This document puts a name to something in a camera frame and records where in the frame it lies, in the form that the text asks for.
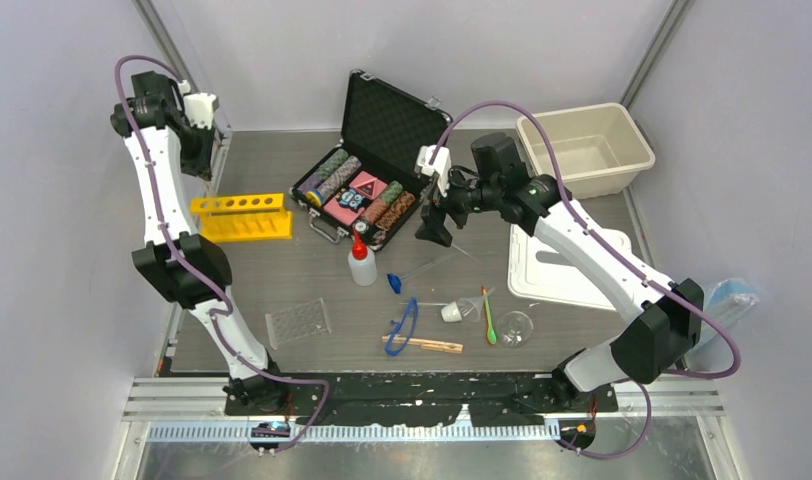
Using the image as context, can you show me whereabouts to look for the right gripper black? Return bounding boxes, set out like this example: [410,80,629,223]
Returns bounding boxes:
[415,164,501,248]

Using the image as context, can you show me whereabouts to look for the yellow test tube rack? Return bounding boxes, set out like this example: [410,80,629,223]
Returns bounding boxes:
[190,193,294,243]

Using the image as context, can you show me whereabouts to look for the clear plastic well plate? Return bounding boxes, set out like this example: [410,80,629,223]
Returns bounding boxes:
[265,298,332,349]

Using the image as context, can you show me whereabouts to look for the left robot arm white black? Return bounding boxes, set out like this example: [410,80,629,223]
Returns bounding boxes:
[110,71,289,414]

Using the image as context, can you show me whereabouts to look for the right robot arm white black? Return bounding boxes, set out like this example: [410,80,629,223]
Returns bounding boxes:
[415,133,704,411]

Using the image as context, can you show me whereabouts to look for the glass stirring rod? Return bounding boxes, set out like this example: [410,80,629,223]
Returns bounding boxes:
[451,243,483,265]

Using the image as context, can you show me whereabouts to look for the black poker chip case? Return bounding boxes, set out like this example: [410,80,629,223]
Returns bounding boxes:
[289,69,452,251]

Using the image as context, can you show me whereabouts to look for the white squeeze bottle red cap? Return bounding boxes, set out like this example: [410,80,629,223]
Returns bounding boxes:
[348,231,378,287]

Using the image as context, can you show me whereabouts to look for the white bin lid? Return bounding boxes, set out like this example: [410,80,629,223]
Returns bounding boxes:
[507,225,615,311]

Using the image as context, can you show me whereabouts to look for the green orange spatula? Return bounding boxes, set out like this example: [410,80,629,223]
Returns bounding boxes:
[482,286,497,346]

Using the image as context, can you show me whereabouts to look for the wooden clothespin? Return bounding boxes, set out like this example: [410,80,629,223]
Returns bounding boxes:
[381,335,464,354]

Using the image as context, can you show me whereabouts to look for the blue safety glasses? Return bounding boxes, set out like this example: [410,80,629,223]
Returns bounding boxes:
[384,297,420,357]

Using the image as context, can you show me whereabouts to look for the clear glass petri dish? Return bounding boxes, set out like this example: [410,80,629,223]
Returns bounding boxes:
[495,311,534,348]

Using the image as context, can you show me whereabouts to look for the beige plastic bin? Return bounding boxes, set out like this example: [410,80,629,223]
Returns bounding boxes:
[516,103,656,199]

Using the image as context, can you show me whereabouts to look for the blue plastic bag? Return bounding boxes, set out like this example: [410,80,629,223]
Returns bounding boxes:
[680,278,759,379]

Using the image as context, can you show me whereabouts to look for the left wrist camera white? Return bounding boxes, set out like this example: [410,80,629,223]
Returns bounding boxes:
[177,80,219,129]

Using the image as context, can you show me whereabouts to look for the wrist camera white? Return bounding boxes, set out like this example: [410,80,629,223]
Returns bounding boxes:
[177,80,219,129]
[415,145,452,197]

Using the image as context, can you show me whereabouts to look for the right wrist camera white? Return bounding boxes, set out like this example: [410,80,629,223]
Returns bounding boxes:
[415,145,452,197]

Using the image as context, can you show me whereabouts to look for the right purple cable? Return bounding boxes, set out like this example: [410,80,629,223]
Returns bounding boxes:
[429,100,743,462]

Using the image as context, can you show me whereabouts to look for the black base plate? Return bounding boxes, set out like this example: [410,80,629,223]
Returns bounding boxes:
[224,372,619,428]

